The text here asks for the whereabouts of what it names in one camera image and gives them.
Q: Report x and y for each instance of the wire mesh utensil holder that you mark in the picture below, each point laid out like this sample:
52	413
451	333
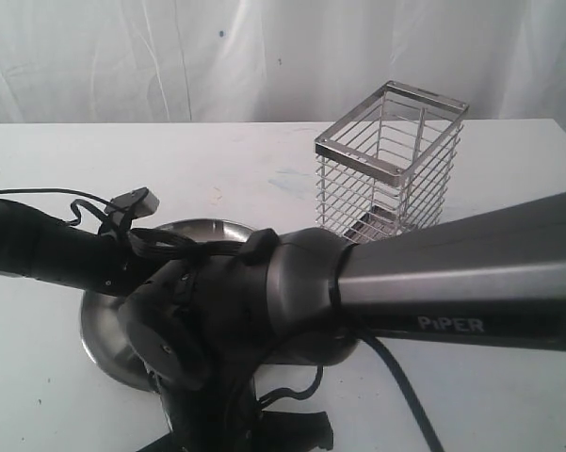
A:
384	167

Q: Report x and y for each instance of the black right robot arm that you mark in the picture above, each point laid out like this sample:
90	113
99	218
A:
215	312

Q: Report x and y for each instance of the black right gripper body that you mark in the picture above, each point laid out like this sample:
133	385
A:
236	419

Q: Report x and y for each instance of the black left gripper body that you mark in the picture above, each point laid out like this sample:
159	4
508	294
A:
100	263

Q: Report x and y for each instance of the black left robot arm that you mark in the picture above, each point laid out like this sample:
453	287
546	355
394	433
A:
40	247

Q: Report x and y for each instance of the round stainless steel plate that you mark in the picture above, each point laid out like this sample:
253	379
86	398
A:
100	332

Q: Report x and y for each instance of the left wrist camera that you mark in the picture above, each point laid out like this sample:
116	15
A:
124	209

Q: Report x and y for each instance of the white backdrop curtain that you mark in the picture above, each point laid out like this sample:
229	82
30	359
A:
200	61

